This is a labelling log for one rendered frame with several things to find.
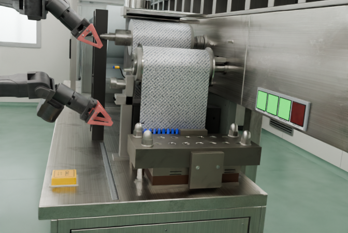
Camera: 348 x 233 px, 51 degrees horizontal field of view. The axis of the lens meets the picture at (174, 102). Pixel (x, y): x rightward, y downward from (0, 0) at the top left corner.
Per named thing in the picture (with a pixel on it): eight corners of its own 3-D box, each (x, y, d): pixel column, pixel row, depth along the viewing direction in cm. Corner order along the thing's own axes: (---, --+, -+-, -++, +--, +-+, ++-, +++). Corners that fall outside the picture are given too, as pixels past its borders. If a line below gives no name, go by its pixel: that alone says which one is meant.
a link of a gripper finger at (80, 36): (95, 55, 115) (71, 34, 112) (93, 54, 122) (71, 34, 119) (109, 39, 116) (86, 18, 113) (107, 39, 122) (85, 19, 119)
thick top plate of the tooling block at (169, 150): (127, 151, 119) (127, 133, 118) (238, 149, 130) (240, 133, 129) (134, 169, 104) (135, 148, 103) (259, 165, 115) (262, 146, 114)
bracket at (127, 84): (111, 156, 135) (114, 74, 130) (128, 156, 137) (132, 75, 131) (112, 161, 130) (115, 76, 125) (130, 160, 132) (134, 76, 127)
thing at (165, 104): (139, 132, 124) (142, 78, 120) (203, 132, 130) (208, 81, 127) (139, 132, 123) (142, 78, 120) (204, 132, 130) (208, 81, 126)
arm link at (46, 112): (38, 86, 105) (37, 71, 112) (19, 115, 108) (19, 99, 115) (75, 101, 112) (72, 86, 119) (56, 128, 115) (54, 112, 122)
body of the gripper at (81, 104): (85, 121, 113) (63, 110, 111) (84, 114, 123) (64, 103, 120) (96, 104, 113) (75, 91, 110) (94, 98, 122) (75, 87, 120)
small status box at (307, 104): (255, 110, 110) (257, 87, 109) (257, 110, 110) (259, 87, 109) (304, 131, 87) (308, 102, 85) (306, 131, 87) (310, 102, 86)
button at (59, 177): (52, 176, 112) (52, 169, 112) (75, 176, 114) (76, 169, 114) (51, 186, 105) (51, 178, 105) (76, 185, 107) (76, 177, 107)
